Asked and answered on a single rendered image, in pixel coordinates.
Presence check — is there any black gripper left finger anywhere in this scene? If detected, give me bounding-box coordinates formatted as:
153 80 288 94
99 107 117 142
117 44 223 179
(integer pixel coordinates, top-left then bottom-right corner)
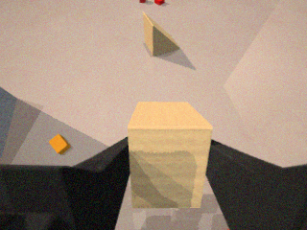
0 137 130 230

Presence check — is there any small orange block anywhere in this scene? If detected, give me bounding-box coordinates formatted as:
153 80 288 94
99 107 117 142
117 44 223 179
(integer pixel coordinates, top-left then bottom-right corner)
48 134 70 154

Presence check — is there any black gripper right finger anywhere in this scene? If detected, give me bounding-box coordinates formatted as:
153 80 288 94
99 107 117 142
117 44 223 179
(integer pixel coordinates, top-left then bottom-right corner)
205 139 307 230

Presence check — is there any tan triangular block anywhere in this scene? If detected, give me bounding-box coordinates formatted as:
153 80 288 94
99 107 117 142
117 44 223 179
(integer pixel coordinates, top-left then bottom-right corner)
143 12 180 56
128 102 213 208

